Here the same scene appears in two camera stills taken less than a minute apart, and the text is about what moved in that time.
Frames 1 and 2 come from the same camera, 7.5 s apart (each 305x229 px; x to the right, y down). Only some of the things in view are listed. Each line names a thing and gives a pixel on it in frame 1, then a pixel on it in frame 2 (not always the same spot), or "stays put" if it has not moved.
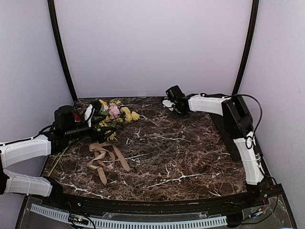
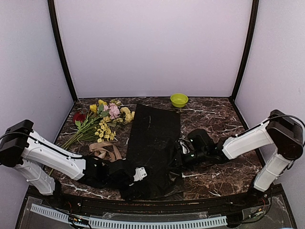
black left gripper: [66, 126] to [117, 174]
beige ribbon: [105, 153] stays put
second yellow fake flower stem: [103, 103] stays put
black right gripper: [180, 116] to [183, 162]
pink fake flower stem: [113, 110] stays put
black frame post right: [251, 36] stays put
